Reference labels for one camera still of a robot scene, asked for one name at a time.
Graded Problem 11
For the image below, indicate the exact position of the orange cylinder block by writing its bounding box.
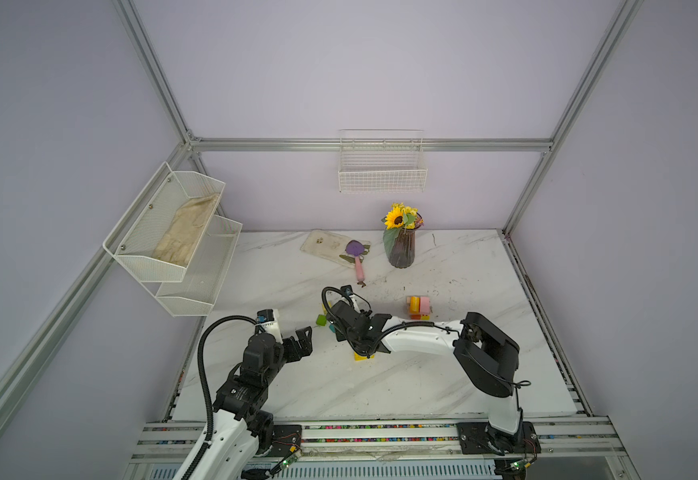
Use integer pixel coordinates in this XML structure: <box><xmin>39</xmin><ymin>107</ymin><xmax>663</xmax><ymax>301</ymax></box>
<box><xmin>408</xmin><ymin>296</ymin><xmax>421</xmax><ymax>316</ymax></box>

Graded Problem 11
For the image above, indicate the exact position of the pink rectangular block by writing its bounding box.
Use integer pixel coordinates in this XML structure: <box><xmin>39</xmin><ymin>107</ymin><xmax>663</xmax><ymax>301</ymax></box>
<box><xmin>419</xmin><ymin>296</ymin><xmax>431</xmax><ymax>317</ymax></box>

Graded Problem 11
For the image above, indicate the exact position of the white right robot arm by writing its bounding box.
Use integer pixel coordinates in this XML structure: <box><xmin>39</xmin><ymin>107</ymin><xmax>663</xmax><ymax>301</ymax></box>
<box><xmin>323</xmin><ymin>299</ymin><xmax>532</xmax><ymax>455</ymax></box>

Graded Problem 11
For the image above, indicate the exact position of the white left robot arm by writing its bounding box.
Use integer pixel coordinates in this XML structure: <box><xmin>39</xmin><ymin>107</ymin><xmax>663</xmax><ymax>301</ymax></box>
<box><xmin>174</xmin><ymin>316</ymin><xmax>313</xmax><ymax>479</ymax></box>

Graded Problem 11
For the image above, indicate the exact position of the yellow arch block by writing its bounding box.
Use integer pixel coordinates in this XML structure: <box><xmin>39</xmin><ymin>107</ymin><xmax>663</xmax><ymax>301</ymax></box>
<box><xmin>354</xmin><ymin>353</ymin><xmax>375</xmax><ymax>361</ymax></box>

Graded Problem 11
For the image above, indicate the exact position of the purple glass vase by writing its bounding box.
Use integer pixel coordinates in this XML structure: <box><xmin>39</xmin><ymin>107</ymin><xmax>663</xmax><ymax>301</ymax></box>
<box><xmin>384</xmin><ymin>227</ymin><xmax>416</xmax><ymax>269</ymax></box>

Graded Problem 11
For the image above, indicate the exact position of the white mesh lower shelf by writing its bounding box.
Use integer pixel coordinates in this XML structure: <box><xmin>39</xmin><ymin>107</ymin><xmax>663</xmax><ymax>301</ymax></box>
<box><xmin>156</xmin><ymin>215</ymin><xmax>242</xmax><ymax>317</ymax></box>

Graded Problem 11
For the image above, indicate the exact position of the white mesh shelf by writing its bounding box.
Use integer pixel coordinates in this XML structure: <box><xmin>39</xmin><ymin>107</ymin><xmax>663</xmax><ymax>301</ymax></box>
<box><xmin>103</xmin><ymin>163</ymin><xmax>226</xmax><ymax>283</ymax></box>
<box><xmin>156</xmin><ymin>215</ymin><xmax>242</xmax><ymax>317</ymax></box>

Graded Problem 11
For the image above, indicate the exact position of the yellow sunflower bouquet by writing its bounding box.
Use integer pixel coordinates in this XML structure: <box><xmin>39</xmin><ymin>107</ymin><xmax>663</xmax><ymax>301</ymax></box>
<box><xmin>383</xmin><ymin>203</ymin><xmax>424</xmax><ymax>245</ymax></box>

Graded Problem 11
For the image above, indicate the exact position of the white mesh upper shelf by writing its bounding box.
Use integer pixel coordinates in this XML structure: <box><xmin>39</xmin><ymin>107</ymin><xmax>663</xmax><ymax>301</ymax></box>
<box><xmin>103</xmin><ymin>163</ymin><xmax>226</xmax><ymax>283</ymax></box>

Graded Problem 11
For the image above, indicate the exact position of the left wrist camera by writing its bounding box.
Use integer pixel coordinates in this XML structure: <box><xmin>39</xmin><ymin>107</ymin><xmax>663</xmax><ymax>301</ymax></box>
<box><xmin>255</xmin><ymin>309</ymin><xmax>282</xmax><ymax>343</ymax></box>

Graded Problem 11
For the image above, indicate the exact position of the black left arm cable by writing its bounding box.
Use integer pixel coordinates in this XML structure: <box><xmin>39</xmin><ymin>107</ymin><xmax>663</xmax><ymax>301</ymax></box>
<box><xmin>197</xmin><ymin>314</ymin><xmax>260</xmax><ymax>445</ymax></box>

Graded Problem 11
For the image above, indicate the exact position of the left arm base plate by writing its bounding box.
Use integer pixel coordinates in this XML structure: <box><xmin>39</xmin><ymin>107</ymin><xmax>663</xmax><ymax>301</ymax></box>
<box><xmin>256</xmin><ymin>424</ymin><xmax>303</xmax><ymax>458</ymax></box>

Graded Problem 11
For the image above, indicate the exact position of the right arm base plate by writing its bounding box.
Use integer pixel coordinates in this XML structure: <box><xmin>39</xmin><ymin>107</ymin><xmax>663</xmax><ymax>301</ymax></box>
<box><xmin>456</xmin><ymin>421</ymin><xmax>541</xmax><ymax>456</ymax></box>

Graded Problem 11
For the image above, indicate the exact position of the white wire wall basket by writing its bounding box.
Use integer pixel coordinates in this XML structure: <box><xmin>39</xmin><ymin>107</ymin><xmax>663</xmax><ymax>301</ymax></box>
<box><xmin>338</xmin><ymin>129</ymin><xmax>428</xmax><ymax>194</ymax></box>

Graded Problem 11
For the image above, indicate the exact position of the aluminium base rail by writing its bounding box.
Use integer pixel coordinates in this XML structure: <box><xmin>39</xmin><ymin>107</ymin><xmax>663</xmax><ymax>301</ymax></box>
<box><xmin>123</xmin><ymin>415</ymin><xmax>641</xmax><ymax>480</ymax></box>

